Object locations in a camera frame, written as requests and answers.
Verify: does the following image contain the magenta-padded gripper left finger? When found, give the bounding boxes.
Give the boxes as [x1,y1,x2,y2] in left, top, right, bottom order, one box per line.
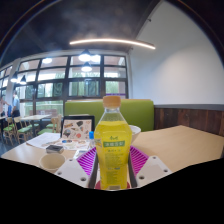
[54,146,98,189]

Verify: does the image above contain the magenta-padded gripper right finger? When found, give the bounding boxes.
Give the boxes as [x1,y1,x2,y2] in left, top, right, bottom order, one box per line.
[129,145,173,188]

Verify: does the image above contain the yellow drink bottle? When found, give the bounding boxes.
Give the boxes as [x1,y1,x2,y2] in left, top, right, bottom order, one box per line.
[93,95,133,191]

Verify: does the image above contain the white ribbed mug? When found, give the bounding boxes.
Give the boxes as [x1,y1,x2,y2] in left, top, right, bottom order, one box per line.
[38,152,67,174]

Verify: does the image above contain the small white card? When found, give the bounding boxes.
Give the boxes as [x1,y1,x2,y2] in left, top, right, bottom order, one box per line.
[73,148,89,160]

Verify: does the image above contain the small dark box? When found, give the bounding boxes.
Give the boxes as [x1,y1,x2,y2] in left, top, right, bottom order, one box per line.
[45,144,65,155]

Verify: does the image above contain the printed paper sheet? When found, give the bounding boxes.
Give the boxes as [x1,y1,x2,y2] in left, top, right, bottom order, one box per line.
[49,137,91,152]

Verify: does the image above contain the small blue-capped bottle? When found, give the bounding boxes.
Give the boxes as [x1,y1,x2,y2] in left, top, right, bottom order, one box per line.
[87,130,96,150]

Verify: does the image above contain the white bowl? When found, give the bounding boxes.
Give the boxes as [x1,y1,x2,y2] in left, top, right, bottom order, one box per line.
[128,124,142,145]

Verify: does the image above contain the white paper sheet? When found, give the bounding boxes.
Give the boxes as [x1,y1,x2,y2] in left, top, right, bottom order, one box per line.
[25,132,62,149]

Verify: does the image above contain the black-framed picture stand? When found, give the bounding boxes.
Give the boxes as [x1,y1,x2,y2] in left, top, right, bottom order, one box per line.
[60,114,96,141]

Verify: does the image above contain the green upholstered bench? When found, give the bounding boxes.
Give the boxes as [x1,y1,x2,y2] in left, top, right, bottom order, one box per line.
[64,98,155,133]

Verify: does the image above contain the wooden chairs with green seats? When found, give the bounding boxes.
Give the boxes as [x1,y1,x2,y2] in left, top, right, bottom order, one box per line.
[1,114,64,146]

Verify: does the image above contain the wooden dining table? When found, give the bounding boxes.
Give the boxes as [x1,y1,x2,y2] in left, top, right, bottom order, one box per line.
[19,113,53,134]

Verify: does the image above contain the black pendant lamps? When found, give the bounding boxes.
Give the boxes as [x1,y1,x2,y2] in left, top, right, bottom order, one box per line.
[9,49,98,86]

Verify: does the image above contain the long linear ceiling light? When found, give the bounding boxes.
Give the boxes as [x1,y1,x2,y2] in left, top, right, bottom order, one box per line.
[69,37,157,50]

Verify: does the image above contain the black-framed window wall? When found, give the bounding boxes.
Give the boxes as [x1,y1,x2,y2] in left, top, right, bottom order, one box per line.
[0,54,129,118]

